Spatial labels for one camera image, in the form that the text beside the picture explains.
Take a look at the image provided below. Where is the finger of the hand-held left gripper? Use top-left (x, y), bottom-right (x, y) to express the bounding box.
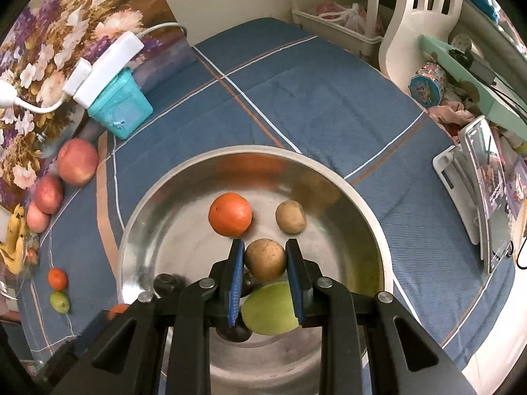
top-left (25, 313), bottom-right (124, 391)

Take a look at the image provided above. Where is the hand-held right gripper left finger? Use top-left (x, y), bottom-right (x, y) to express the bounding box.
top-left (51, 239), bottom-right (246, 395)

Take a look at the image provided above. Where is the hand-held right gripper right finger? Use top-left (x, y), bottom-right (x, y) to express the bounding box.
top-left (285, 239), bottom-right (478, 395)

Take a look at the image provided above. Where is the large green fruit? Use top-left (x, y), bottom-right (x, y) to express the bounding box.
top-left (241, 282), bottom-right (301, 336)

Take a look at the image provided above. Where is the small brown fruit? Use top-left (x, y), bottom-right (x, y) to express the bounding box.
top-left (275, 200), bottom-right (307, 233)
top-left (244, 238), bottom-right (287, 284)

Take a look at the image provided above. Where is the dark plum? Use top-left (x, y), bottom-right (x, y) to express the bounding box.
top-left (216, 323), bottom-right (253, 343)

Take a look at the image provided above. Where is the orange mandarin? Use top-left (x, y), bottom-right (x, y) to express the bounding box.
top-left (208, 193), bottom-right (253, 238)

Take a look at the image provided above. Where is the round metal plate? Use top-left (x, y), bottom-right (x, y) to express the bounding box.
top-left (116, 146), bottom-right (394, 395)

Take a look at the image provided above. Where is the oblong green fruit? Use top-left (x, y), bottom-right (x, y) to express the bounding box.
top-left (50, 291), bottom-right (70, 313)

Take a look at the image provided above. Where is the clear plastic tray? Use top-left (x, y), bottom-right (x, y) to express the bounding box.
top-left (0, 230), bottom-right (42, 299)

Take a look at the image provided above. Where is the yellow banana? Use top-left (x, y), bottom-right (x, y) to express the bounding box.
top-left (8, 204), bottom-right (27, 253)
top-left (0, 230), bottom-right (25, 276)

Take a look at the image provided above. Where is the red apple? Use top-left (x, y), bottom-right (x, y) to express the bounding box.
top-left (25, 203), bottom-right (51, 233)
top-left (57, 139), bottom-right (99, 187)
top-left (34, 174), bottom-right (65, 215)

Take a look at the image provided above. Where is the blue plaid tablecloth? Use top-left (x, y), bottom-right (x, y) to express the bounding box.
top-left (16, 18), bottom-right (517, 373)

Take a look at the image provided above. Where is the teal box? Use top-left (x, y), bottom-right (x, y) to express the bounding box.
top-left (87, 67), bottom-right (154, 141)

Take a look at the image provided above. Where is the pink cloth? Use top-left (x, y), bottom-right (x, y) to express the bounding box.
top-left (428, 102), bottom-right (477, 133)

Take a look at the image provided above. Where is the round decorated tin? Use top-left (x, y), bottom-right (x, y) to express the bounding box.
top-left (408, 63), bottom-right (448, 108)

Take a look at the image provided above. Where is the white storage rack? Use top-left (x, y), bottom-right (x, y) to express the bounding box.
top-left (284, 0), bottom-right (384, 62)

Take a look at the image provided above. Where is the white power strip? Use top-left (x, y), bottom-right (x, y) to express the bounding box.
top-left (73, 31), bottom-right (145, 108)

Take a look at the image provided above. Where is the white plug adapter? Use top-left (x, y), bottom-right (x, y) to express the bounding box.
top-left (64, 58), bottom-right (92, 96)

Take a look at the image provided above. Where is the mint green shelf board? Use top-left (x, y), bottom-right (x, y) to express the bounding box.
top-left (420, 35), bottom-right (527, 133)

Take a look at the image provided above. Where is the plastic bag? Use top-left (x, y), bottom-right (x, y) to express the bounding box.
top-left (316, 2), bottom-right (378, 34)

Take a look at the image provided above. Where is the white plastic chair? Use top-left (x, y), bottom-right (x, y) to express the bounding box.
top-left (378, 0), bottom-right (466, 80)

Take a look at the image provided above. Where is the small alarm clock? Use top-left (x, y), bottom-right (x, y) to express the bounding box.
top-left (451, 33), bottom-right (472, 54)

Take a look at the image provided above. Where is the floral painting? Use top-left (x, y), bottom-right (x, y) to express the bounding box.
top-left (0, 0), bottom-right (195, 210)

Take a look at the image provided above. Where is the black cable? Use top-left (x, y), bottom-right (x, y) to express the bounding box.
top-left (514, 232), bottom-right (527, 269)

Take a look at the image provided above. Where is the white charger cable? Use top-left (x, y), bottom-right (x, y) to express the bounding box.
top-left (0, 80), bottom-right (69, 115)

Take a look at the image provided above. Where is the white power strip cord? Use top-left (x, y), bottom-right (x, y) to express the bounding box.
top-left (138, 22), bottom-right (189, 44)

